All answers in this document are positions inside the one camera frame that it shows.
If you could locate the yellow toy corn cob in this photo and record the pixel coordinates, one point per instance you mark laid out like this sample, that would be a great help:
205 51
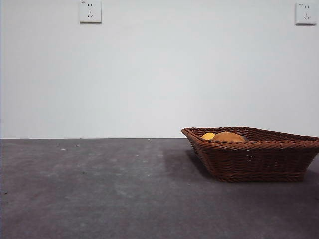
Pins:
208 136

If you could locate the brown toy potato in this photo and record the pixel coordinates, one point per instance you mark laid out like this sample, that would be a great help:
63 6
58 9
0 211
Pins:
228 137

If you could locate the brown woven wicker basket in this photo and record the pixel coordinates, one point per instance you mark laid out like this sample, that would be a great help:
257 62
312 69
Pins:
249 161

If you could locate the white wall socket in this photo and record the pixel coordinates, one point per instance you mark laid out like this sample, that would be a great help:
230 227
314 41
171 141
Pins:
304 15
90 12

